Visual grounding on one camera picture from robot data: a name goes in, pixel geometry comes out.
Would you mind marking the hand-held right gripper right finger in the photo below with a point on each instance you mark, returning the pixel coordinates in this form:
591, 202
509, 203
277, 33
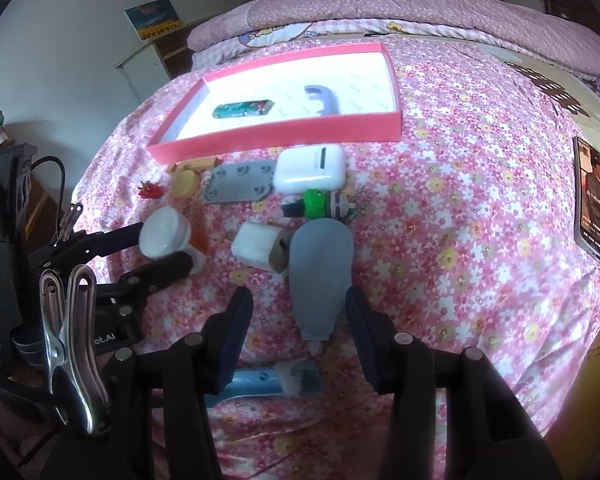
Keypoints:
366, 345

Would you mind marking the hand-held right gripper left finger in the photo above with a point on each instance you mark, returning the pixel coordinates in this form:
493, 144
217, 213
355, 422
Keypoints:
232, 340

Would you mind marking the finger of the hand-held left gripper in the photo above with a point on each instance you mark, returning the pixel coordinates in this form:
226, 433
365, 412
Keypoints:
107, 244
152, 274

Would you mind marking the white round jar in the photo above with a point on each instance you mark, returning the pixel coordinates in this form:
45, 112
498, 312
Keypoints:
165, 232

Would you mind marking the small red toy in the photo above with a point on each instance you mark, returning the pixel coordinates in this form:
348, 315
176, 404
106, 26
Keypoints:
149, 191

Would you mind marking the yellow round disc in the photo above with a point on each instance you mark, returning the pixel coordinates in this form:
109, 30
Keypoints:
186, 184

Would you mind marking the white charger cube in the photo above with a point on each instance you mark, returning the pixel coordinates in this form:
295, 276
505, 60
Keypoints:
255, 245

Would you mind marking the grey metal plate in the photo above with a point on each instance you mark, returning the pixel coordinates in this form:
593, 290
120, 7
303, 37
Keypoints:
237, 182

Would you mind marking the green toy figure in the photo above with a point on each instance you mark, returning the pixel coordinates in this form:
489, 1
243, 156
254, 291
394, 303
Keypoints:
320, 204

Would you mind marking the white earbud case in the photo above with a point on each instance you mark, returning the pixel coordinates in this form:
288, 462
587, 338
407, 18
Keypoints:
307, 170

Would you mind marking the green rectangular packet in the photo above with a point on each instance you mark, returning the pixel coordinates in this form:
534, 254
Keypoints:
244, 109

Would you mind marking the red shallow cardboard tray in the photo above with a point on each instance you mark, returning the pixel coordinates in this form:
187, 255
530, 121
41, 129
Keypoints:
300, 85

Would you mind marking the silver metal clip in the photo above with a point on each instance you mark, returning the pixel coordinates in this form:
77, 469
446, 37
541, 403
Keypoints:
70, 355

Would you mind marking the wooden block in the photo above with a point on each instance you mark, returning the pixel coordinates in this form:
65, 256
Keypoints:
200, 164

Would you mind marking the pink floral bedsheet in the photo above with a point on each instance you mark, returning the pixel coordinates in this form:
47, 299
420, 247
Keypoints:
455, 240

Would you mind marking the white wooden shelf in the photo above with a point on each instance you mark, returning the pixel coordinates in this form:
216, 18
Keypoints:
150, 67

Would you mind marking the blue and yellow picture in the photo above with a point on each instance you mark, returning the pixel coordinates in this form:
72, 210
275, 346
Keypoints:
152, 17

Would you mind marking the blue-grey plastic hook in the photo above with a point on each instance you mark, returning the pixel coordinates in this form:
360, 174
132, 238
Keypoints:
325, 100

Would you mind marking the cartoon print pillow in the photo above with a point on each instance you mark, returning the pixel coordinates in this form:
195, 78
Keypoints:
280, 37

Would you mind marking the smartphone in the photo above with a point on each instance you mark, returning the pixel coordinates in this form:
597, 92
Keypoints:
597, 205

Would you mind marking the beige patterned blanket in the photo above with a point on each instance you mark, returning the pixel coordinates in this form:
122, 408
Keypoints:
545, 75

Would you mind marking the pink folded quilt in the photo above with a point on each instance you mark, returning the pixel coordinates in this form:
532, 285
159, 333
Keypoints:
430, 17

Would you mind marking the dark wooden furniture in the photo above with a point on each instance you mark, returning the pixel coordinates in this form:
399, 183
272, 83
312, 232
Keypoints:
570, 10

